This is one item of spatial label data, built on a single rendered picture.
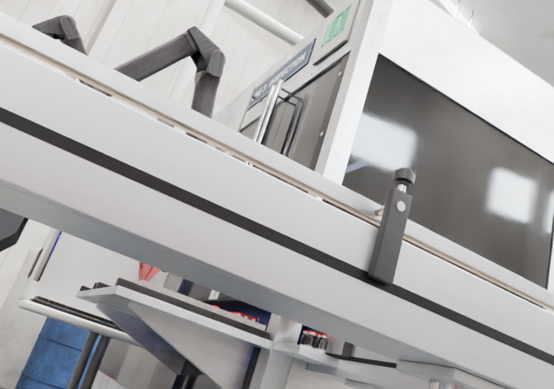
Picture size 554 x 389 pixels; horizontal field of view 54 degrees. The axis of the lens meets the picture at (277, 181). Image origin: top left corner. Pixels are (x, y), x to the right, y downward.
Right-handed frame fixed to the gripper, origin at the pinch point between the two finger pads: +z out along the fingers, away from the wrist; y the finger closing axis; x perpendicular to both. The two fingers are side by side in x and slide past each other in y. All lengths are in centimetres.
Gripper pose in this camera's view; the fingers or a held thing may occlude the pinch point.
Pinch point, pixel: (138, 288)
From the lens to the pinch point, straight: 139.1
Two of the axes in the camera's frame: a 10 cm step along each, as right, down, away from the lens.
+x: -4.4, 2.0, 8.8
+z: -3.7, 8.5, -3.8
